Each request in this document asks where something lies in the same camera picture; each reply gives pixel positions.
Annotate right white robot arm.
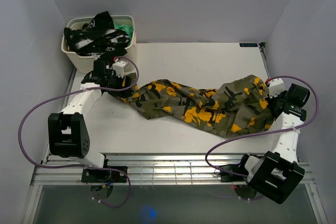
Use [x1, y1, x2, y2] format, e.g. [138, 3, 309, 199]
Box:
[237, 78, 310, 204]

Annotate black white patterned trousers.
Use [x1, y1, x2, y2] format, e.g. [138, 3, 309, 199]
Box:
[64, 11, 131, 60]

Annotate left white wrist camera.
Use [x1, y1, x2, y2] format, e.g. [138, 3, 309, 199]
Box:
[112, 57, 129, 78]

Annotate green cloth in basket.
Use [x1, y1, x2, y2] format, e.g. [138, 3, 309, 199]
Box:
[113, 23, 134, 40]

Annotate purple cable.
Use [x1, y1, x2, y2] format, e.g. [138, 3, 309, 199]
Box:
[205, 75, 320, 201]
[17, 56, 140, 208]

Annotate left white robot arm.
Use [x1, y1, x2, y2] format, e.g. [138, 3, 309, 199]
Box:
[48, 57, 136, 182]

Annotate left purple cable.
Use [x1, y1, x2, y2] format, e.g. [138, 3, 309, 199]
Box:
[17, 56, 140, 208]

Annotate yellow camouflage trousers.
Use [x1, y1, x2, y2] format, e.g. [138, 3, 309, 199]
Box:
[121, 75, 274, 138]

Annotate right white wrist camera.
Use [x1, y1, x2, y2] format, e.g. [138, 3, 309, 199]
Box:
[267, 78, 285, 99]

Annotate aluminium front rail frame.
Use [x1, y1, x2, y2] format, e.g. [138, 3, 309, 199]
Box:
[30, 152, 316, 186]

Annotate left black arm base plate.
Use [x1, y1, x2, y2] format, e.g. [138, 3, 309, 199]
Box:
[81, 166, 128, 183]

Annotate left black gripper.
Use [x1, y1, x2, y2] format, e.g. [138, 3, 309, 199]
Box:
[105, 71, 132, 99]

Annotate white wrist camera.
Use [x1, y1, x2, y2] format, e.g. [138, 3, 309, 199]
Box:
[112, 57, 129, 78]
[267, 78, 285, 99]

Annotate aluminium table edge rail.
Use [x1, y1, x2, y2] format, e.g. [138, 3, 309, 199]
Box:
[258, 42, 270, 77]

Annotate blue table label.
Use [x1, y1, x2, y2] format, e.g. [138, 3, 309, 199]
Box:
[239, 43, 258, 47]

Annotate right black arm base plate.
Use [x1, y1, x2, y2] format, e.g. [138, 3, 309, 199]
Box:
[219, 164, 248, 183]

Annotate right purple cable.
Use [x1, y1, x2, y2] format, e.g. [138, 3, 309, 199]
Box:
[205, 75, 320, 201]

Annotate white perforated laundry basket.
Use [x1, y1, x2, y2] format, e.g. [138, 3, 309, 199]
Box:
[61, 15, 137, 73]

